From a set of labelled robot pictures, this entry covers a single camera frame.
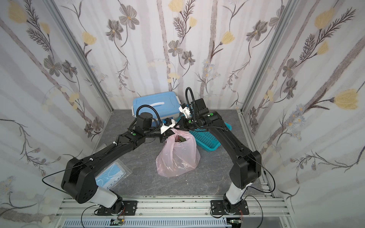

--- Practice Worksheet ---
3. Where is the pineapple front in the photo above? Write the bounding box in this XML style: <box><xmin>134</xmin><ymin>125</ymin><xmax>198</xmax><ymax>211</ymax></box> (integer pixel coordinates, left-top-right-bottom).
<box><xmin>175</xmin><ymin>135</ymin><xmax>186</xmax><ymax>143</ymax></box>

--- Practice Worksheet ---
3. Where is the pink printed plastic bag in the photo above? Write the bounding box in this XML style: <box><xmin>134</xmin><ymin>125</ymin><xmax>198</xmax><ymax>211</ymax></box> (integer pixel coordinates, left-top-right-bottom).
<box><xmin>156</xmin><ymin>129</ymin><xmax>201</xmax><ymax>177</ymax></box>

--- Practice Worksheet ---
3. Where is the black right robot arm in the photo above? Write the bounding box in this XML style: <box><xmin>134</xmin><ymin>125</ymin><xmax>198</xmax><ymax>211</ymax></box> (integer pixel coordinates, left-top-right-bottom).
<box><xmin>178</xmin><ymin>99</ymin><xmax>262</xmax><ymax>215</ymax></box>

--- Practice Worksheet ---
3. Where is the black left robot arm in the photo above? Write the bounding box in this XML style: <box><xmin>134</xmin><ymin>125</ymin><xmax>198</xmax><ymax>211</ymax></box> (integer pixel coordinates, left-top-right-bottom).
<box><xmin>61</xmin><ymin>113</ymin><xmax>176</xmax><ymax>215</ymax></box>

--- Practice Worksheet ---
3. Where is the teal plastic basket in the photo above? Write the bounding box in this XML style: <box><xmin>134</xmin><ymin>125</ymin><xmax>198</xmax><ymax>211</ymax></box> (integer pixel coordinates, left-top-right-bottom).
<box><xmin>174</xmin><ymin>111</ymin><xmax>233</xmax><ymax>152</ymax></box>

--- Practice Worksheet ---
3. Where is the white box blue lid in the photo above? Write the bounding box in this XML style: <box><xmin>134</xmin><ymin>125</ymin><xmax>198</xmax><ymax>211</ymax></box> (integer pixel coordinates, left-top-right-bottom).
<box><xmin>132</xmin><ymin>92</ymin><xmax>181</xmax><ymax>121</ymax></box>

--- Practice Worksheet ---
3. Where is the blue face mask pack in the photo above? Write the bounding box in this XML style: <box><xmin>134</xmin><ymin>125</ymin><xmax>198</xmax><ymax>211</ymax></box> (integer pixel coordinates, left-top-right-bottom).
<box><xmin>95</xmin><ymin>160</ymin><xmax>132</xmax><ymax>190</ymax></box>

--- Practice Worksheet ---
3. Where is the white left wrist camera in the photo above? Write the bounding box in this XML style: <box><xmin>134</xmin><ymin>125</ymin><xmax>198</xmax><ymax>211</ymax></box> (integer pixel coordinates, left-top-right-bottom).
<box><xmin>160</xmin><ymin>118</ymin><xmax>176</xmax><ymax>134</ymax></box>

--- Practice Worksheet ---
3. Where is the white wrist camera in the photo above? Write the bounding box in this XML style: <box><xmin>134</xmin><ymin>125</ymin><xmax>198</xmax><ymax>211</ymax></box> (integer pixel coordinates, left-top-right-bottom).
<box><xmin>160</xmin><ymin>118</ymin><xmax>176</xmax><ymax>134</ymax></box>
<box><xmin>179</xmin><ymin>103</ymin><xmax>193</xmax><ymax>119</ymax></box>

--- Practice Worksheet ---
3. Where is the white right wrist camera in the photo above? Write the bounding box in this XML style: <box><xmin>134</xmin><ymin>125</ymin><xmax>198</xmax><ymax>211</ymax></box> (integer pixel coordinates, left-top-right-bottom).
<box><xmin>179</xmin><ymin>103</ymin><xmax>193</xmax><ymax>119</ymax></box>

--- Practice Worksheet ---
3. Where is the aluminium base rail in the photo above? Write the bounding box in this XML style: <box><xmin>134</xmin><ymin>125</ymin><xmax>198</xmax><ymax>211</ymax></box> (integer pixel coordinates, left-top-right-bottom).
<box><xmin>52</xmin><ymin>196</ymin><xmax>295</xmax><ymax>228</ymax></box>

